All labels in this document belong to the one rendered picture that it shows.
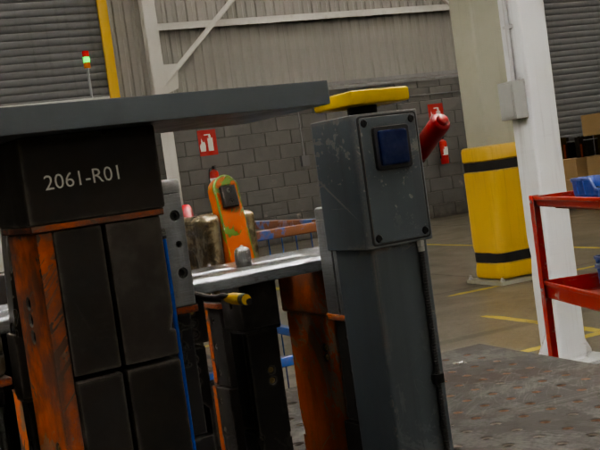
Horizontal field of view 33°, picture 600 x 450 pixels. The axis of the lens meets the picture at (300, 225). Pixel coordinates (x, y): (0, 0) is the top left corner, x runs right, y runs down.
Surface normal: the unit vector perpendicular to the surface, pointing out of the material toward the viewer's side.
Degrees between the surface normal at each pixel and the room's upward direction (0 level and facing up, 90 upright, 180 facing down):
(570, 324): 90
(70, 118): 90
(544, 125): 90
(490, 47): 90
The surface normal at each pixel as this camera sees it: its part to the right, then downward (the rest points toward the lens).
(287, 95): 0.51, -0.03
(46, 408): -0.84, 0.15
